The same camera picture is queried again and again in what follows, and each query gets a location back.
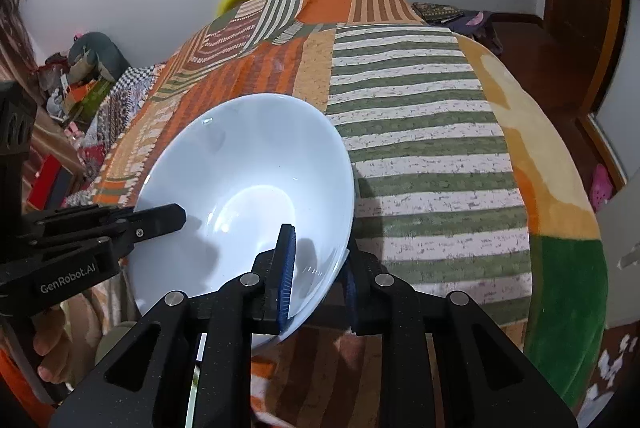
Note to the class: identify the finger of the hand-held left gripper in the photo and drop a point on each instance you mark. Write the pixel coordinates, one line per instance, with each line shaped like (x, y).
(160, 218)

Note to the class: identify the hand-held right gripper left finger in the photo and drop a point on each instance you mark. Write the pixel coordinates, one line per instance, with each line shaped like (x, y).
(286, 278)

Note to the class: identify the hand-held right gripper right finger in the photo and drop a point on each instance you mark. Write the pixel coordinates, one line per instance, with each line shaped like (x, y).
(390, 308)

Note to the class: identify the white bowl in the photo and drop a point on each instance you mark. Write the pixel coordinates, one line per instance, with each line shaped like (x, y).
(250, 158)

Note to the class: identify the person's left hand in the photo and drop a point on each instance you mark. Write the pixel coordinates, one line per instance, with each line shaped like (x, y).
(52, 343)

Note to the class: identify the red box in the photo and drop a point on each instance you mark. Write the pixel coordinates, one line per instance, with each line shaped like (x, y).
(47, 180)

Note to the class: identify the patterned quilt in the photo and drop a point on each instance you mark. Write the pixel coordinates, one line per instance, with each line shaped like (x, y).
(125, 103)

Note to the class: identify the green cardboard box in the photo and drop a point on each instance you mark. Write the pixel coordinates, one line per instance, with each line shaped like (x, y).
(92, 95)

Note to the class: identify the striped patchwork blanket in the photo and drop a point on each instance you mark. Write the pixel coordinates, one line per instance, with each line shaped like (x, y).
(425, 158)

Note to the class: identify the grey-green plush toy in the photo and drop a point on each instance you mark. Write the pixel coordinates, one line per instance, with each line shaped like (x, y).
(95, 53)

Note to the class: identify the cartoon print bedsheet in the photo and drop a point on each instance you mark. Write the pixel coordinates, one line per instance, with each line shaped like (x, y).
(612, 368)

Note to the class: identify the brown striped curtain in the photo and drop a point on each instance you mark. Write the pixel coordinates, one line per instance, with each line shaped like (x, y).
(17, 33)

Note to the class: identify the white cabinet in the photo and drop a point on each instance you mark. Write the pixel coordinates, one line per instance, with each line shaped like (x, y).
(622, 258)

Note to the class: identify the pink slipper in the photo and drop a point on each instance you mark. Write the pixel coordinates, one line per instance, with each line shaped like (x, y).
(601, 188)

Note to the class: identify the purple cloth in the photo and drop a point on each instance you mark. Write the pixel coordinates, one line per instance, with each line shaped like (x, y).
(475, 24)

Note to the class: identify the dark patterned mat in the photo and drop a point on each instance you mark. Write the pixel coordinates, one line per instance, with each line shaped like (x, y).
(437, 12)

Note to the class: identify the wooden wardrobe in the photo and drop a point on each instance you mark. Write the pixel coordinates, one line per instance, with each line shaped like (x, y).
(590, 8)

